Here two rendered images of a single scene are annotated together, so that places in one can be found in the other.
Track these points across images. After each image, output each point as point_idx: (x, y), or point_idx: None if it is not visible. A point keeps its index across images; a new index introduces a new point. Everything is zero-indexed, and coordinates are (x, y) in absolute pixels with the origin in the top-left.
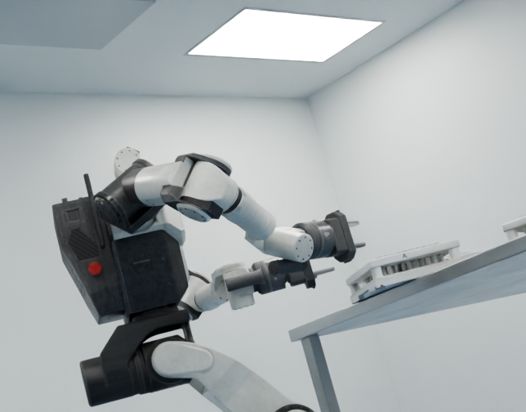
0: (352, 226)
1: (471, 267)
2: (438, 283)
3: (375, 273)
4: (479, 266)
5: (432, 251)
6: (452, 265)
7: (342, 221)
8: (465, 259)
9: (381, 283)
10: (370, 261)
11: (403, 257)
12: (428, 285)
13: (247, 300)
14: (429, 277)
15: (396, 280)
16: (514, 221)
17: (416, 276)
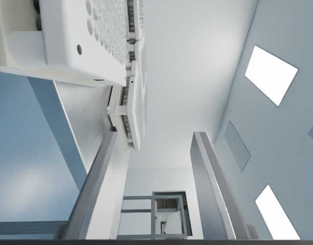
0: (196, 160)
1: (74, 172)
2: (49, 124)
3: (31, 61)
4: (76, 180)
5: (110, 84)
6: (78, 152)
7: None
8: (85, 167)
9: (1, 70)
10: (67, 66)
11: (96, 79)
12: (43, 105)
13: None
14: (58, 111)
15: (33, 76)
16: (132, 119)
17: (60, 81)
